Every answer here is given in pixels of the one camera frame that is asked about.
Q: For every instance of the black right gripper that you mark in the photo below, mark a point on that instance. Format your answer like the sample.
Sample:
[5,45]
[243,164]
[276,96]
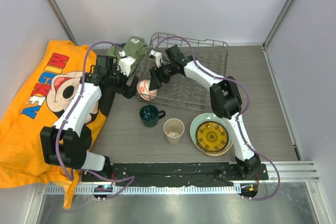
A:
[156,77]

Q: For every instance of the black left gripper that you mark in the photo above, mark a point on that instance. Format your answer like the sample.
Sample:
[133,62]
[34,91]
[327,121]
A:
[130,91]

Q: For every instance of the white red patterned bowl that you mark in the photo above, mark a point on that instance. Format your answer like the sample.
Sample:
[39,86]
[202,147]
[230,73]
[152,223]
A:
[144,92]

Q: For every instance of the dark green mug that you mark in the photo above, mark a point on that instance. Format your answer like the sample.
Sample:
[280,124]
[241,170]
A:
[150,115]

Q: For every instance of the beige paper cup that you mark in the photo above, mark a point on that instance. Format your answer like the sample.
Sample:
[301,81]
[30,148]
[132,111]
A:
[173,130]

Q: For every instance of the light green flower plate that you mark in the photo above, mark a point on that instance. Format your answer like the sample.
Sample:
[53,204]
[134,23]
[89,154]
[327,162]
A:
[201,119]

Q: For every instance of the yellow patterned small plate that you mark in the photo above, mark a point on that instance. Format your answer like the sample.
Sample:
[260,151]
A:
[210,125]

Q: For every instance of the cream bird painted plate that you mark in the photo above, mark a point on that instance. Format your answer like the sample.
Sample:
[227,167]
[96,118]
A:
[223,153]

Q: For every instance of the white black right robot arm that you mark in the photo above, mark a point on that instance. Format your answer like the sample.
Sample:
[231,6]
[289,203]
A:
[225,98]

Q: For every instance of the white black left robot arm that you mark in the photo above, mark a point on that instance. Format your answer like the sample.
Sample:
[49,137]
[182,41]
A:
[76,98]

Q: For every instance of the green crumpled cloth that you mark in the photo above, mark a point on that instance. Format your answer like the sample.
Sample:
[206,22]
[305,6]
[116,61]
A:
[135,47]

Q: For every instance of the orange Mickey t-shirt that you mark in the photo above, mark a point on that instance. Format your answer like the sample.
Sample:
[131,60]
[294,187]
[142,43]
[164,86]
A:
[40,102]

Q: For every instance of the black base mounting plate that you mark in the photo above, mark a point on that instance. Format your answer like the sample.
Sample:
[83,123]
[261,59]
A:
[184,174]

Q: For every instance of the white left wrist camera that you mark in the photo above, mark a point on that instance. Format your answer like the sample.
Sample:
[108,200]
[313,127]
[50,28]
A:
[125,63]

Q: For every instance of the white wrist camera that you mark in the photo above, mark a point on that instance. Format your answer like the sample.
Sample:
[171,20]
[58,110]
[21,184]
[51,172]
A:
[157,56]
[125,63]

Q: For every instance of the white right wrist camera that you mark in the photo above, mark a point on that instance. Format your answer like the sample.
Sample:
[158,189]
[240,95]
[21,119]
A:
[157,56]

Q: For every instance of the white slotted cable duct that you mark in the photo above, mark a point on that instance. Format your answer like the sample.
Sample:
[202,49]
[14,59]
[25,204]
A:
[96,189]

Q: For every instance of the grey aluminium frame post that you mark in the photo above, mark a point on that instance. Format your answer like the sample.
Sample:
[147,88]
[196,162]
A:
[61,19]

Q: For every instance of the right aluminium frame post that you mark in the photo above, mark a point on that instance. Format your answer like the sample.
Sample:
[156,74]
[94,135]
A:
[280,18]

